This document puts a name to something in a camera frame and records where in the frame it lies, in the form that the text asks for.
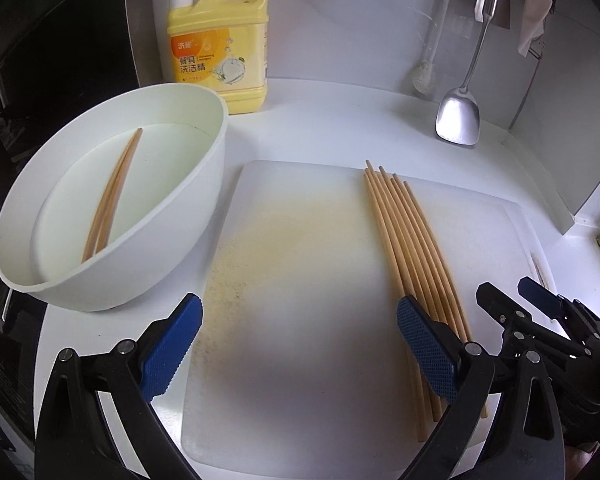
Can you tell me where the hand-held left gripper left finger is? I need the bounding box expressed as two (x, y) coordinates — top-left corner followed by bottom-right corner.
(34, 294), (203, 480)

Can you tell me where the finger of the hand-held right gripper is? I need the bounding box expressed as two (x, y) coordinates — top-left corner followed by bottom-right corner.
(476, 282), (588, 361)
(517, 276), (600, 346)

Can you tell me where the white plastic bowl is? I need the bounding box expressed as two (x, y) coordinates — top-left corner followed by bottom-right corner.
(0, 82), (229, 312)

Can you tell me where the beige hanging cloth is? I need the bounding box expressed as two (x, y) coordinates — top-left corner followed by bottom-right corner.
(500, 0), (553, 56)

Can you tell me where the stainless steel spatula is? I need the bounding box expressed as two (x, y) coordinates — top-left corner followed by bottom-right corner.
(435, 0), (503, 147)

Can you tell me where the yellow dish soap bottle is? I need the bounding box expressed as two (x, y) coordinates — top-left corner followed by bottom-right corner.
(151, 0), (271, 116)

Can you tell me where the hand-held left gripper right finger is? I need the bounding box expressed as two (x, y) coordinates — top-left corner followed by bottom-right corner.
(396, 296), (567, 480)

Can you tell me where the bundle of wooden chopsticks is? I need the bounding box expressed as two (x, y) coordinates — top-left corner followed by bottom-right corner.
(363, 160), (488, 443)

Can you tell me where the wooden chopstick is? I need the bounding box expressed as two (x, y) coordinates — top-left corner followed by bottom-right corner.
(94, 131), (144, 256)
(81, 128), (143, 263)

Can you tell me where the white plastic cutting board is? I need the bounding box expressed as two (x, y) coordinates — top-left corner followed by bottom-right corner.
(180, 160), (556, 466)

